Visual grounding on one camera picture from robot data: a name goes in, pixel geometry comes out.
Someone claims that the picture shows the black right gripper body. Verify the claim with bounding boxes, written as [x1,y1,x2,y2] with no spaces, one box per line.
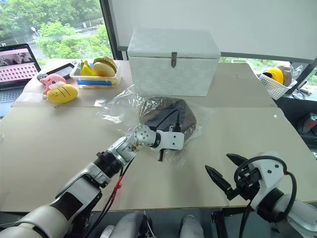
[225,165,264,202]

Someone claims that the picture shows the open laptop computer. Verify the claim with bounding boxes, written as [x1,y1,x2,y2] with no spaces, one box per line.
[0,43,42,119]

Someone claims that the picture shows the clear plastic bag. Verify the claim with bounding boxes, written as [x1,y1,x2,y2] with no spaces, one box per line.
[99,84,216,166]

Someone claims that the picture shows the black and red device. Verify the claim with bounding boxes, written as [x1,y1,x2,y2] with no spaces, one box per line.
[296,112,317,136]

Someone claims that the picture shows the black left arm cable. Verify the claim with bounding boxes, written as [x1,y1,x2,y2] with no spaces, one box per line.
[93,158,136,236]

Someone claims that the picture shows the clear plastic food container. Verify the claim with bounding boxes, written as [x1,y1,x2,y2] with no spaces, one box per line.
[69,59,122,90]

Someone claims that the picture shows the toy yellow bananas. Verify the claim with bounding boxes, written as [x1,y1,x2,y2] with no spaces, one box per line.
[79,60,99,77]

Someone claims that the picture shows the toy hamburger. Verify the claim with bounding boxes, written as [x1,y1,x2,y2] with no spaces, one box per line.
[93,56,118,78]

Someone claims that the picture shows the black handheld game console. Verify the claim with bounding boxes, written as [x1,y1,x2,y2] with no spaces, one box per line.
[37,62,75,81]

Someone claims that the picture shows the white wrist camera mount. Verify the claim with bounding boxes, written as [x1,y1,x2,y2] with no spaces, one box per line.
[156,129,185,151]
[249,151,289,200]

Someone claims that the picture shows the dark window frame post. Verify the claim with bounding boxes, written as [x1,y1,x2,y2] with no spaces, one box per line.
[100,0,129,60]

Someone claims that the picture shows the yellow hard hat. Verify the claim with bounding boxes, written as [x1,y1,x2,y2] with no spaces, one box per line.
[262,67,284,85]

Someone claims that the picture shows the crumpled clear plastic wrap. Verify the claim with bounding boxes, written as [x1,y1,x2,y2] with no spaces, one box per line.
[291,63,306,81]

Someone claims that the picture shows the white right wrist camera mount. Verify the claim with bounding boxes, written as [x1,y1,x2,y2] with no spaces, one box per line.
[249,151,289,200]

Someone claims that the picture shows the yellow bee plush toy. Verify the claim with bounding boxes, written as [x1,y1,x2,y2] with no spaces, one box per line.
[47,83,79,105]

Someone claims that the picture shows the pink plush toy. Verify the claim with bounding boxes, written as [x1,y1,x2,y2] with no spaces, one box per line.
[39,73,67,95]

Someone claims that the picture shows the white perforated plastic basket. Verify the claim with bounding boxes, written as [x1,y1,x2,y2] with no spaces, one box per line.
[258,71,298,101]

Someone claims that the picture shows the black bracket under table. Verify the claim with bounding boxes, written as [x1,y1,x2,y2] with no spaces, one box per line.
[211,209,248,238]

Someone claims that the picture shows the grey rounded robot part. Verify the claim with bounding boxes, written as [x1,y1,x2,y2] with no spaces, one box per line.
[115,210,150,238]
[179,214,204,238]

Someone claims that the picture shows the brown woven hat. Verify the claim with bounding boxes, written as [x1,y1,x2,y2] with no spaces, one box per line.
[274,64,293,86]

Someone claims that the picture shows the white panel board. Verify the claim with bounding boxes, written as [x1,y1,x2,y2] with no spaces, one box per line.
[108,0,317,63]

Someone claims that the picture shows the white lidded storage box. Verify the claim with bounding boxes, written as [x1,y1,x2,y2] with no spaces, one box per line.
[127,27,221,98]

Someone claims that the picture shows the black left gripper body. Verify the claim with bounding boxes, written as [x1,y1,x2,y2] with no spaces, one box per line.
[150,145,185,153]

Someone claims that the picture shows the dark brown cap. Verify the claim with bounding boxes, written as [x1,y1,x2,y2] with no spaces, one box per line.
[138,96,199,140]

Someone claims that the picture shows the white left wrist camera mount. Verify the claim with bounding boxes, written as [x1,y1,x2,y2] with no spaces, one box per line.
[156,129,185,151]

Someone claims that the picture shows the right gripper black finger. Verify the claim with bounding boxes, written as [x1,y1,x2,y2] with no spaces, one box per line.
[205,165,233,193]
[226,153,249,170]

